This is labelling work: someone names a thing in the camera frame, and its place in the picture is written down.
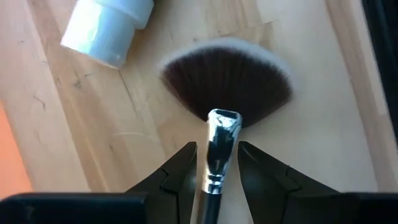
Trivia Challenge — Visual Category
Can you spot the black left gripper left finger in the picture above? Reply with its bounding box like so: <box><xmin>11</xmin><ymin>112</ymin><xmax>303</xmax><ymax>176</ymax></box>
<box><xmin>126</xmin><ymin>141</ymin><xmax>199</xmax><ymax>224</ymax></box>

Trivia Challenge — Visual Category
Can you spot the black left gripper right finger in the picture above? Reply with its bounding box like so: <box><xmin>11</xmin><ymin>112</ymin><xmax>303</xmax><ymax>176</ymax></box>
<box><xmin>238</xmin><ymin>141</ymin><xmax>340</xmax><ymax>224</ymax></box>

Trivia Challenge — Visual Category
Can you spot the black fan brush silver ferrule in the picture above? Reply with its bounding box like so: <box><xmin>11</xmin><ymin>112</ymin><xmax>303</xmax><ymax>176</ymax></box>
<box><xmin>157</xmin><ymin>36</ymin><xmax>295</xmax><ymax>224</ymax></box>

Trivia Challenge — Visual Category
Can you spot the white paint bottle black label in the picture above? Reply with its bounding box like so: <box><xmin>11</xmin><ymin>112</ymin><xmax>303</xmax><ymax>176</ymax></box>
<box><xmin>60</xmin><ymin>0</ymin><xmax>155</xmax><ymax>70</ymax></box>

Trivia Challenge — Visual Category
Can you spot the black aluminium table frame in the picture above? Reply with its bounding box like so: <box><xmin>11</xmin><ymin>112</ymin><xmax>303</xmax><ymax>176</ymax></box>
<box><xmin>360</xmin><ymin>0</ymin><xmax>398</xmax><ymax>144</ymax></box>

